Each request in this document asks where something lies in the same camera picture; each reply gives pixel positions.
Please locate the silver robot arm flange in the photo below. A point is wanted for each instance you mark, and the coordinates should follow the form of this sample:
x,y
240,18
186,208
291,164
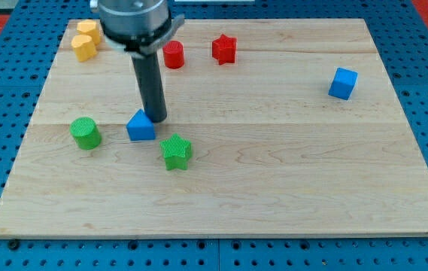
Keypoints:
x,y
137,27

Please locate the blue cube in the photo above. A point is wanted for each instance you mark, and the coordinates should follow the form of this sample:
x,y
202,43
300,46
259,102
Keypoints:
x,y
343,83

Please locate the green star block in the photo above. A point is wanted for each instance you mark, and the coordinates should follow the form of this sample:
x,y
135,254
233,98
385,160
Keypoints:
x,y
176,152

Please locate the light wooden board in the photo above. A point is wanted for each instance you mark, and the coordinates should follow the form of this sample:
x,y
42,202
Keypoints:
x,y
274,155

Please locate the blue triangular prism block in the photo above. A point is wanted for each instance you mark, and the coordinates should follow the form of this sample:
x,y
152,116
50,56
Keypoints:
x,y
140,127

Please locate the red star block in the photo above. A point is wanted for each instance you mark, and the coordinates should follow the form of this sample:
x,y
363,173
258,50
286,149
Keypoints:
x,y
224,49

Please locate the red cylinder block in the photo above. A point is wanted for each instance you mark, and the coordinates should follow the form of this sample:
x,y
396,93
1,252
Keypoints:
x,y
173,54

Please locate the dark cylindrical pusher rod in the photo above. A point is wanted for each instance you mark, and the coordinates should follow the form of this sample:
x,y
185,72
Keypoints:
x,y
149,81

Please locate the green cylinder block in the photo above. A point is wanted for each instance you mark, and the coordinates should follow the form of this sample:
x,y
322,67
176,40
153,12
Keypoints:
x,y
85,133

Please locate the yellow heart block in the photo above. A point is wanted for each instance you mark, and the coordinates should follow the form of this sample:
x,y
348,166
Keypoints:
x,y
84,47

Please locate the yellow hexagon block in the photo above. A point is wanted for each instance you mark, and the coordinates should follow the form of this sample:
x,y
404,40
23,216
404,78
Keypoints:
x,y
90,28

